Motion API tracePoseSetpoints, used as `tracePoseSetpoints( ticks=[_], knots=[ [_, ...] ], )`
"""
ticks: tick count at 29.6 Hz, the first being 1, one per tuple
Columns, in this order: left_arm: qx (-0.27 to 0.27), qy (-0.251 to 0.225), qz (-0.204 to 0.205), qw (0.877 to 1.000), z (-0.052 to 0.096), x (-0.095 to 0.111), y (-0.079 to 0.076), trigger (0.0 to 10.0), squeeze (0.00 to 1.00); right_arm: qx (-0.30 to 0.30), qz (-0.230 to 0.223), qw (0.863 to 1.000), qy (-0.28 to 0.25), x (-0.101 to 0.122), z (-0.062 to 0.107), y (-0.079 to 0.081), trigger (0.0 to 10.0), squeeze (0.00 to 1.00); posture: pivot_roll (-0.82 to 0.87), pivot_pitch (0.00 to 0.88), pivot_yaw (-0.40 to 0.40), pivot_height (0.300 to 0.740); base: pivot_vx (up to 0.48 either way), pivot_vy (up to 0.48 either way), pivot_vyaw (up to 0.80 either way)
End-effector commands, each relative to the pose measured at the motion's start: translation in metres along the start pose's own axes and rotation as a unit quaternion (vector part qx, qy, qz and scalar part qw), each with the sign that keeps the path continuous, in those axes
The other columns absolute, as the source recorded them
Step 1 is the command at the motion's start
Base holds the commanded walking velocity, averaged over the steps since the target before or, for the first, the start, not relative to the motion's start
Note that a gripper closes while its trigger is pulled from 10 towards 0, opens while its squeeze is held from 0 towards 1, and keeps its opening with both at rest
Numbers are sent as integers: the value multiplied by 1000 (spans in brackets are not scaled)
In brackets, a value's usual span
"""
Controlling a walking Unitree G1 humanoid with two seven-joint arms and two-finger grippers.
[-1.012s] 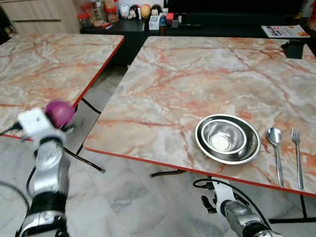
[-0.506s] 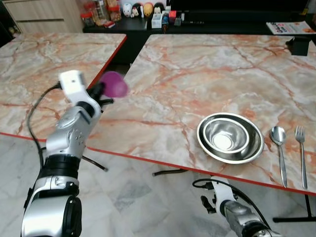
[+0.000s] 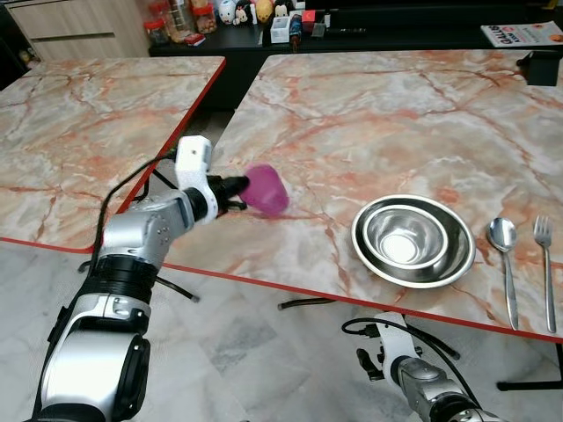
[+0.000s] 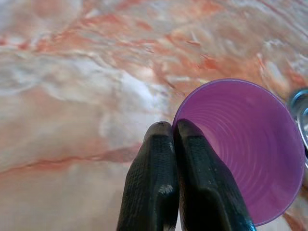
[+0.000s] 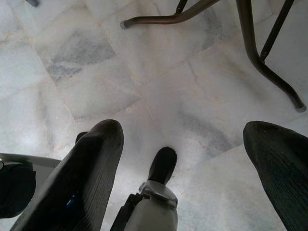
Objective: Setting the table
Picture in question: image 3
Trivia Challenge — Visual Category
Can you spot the purple plastic cup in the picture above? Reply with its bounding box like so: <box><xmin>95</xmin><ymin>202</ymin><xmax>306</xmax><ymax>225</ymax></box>
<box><xmin>241</xmin><ymin>164</ymin><xmax>291</xmax><ymax>219</ymax></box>

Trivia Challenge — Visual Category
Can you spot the small steel bowl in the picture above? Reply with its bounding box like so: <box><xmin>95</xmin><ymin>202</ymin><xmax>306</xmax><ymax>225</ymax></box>
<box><xmin>362</xmin><ymin>203</ymin><xmax>450</xmax><ymax>270</ymax></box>

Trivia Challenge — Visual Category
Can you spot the large steel plate bowl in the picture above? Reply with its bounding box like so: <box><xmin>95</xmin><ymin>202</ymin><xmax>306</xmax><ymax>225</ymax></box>
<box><xmin>351</xmin><ymin>194</ymin><xmax>477</xmax><ymax>289</ymax></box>

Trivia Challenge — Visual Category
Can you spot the small white box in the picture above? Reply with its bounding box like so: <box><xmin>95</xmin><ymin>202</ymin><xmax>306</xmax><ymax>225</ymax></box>
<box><xmin>270</xmin><ymin>18</ymin><xmax>292</xmax><ymax>44</ymax></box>

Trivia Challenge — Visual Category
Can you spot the black and white plush toy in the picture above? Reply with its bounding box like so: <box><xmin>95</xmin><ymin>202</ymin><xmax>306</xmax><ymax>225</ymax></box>
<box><xmin>235</xmin><ymin>0</ymin><xmax>257</xmax><ymax>26</ymax></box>

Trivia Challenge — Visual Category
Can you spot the red lidded snack jar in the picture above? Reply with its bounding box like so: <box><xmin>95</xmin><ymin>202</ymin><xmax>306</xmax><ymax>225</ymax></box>
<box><xmin>191</xmin><ymin>0</ymin><xmax>217</xmax><ymax>36</ymax></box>
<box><xmin>166</xmin><ymin>0</ymin><xmax>195</xmax><ymax>42</ymax></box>
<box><xmin>144</xmin><ymin>4</ymin><xmax>170</xmax><ymax>47</ymax></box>

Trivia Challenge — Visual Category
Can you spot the yellow plush toy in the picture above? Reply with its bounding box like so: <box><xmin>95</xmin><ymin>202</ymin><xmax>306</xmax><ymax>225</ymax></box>
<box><xmin>254</xmin><ymin>0</ymin><xmax>274</xmax><ymax>24</ymax></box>

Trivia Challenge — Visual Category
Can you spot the steel spoon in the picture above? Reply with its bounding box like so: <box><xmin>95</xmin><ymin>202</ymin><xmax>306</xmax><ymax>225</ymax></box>
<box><xmin>487</xmin><ymin>216</ymin><xmax>523</xmax><ymax>331</ymax></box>

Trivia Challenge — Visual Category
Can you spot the steel fork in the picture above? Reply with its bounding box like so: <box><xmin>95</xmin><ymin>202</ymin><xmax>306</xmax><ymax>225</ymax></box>
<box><xmin>533</xmin><ymin>216</ymin><xmax>558</xmax><ymax>334</ymax></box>

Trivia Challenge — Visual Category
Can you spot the light wooden drawer cabinet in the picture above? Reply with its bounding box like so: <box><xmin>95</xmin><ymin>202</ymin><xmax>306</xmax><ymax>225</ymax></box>
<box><xmin>4</xmin><ymin>0</ymin><xmax>152</xmax><ymax>62</ymax></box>

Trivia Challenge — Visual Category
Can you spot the black low console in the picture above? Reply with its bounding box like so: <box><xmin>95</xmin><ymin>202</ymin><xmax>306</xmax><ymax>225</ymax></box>
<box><xmin>148</xmin><ymin>0</ymin><xmax>563</xmax><ymax>113</ymax></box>

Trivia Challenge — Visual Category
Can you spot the black table clamp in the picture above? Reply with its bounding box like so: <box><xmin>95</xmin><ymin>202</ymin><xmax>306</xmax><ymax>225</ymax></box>
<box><xmin>516</xmin><ymin>49</ymin><xmax>563</xmax><ymax>87</ymax></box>

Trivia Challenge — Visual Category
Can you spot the white printed magazine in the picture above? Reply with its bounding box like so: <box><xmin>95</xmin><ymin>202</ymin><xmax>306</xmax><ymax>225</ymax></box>
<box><xmin>480</xmin><ymin>21</ymin><xmax>563</xmax><ymax>50</ymax></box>

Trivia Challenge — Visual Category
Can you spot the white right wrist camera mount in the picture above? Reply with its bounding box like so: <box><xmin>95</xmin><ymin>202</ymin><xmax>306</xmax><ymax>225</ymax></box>
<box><xmin>376</xmin><ymin>311</ymin><xmax>420</xmax><ymax>364</ymax></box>

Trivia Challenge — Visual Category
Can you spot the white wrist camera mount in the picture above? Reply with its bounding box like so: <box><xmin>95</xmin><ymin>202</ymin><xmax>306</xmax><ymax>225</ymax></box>
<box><xmin>173</xmin><ymin>135</ymin><xmax>215</xmax><ymax>200</ymax></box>
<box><xmin>376</xmin><ymin>311</ymin><xmax>420</xmax><ymax>364</ymax></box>

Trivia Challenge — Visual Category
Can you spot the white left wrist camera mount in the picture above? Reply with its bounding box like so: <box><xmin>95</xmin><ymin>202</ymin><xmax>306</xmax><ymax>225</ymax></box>
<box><xmin>173</xmin><ymin>135</ymin><xmax>215</xmax><ymax>200</ymax></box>

